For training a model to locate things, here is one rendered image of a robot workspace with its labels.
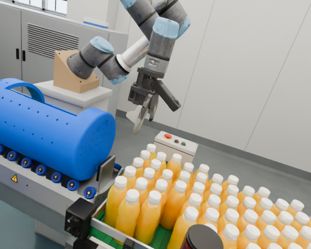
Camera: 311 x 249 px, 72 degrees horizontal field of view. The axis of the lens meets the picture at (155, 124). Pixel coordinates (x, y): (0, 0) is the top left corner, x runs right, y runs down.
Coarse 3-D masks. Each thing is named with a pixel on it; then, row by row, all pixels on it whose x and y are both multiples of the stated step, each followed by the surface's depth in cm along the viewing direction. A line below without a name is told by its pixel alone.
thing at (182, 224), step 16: (192, 192) 77; (208, 192) 80; (224, 192) 82; (240, 192) 84; (256, 192) 87; (224, 208) 74; (240, 208) 76; (256, 208) 79; (272, 208) 80; (288, 208) 82; (176, 224) 66; (192, 224) 64; (224, 224) 68; (240, 224) 70; (256, 224) 72; (272, 224) 72; (288, 224) 72; (304, 224) 74; (176, 240) 66; (224, 240) 61; (240, 240) 64; (256, 240) 63; (272, 240) 64; (288, 240) 66; (304, 240) 68
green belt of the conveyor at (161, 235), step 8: (104, 208) 83; (96, 232) 72; (160, 232) 78; (168, 232) 79; (104, 240) 70; (112, 240) 71; (160, 240) 75; (168, 240) 76; (120, 248) 69; (160, 248) 73
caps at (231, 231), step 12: (204, 168) 88; (204, 180) 82; (216, 180) 84; (228, 180) 87; (216, 192) 78; (252, 192) 81; (264, 192) 82; (216, 204) 71; (228, 204) 74; (252, 204) 74; (264, 204) 77; (276, 204) 80; (288, 204) 79; (300, 204) 81; (192, 216) 63; (216, 216) 65; (228, 216) 67; (252, 216) 68; (264, 216) 71; (288, 216) 73; (300, 216) 74; (216, 228) 61; (228, 228) 62; (252, 228) 64; (276, 228) 66; (288, 228) 67
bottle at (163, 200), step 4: (152, 188) 76; (156, 188) 73; (160, 192) 73; (164, 192) 74; (148, 196) 76; (164, 196) 73; (160, 200) 73; (164, 200) 74; (164, 204) 74; (160, 216) 77
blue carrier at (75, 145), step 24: (0, 96) 81; (24, 96) 81; (0, 120) 79; (24, 120) 76; (48, 120) 75; (72, 120) 75; (96, 120) 76; (24, 144) 78; (48, 144) 74; (72, 144) 71; (96, 144) 83; (72, 168) 73; (96, 168) 90
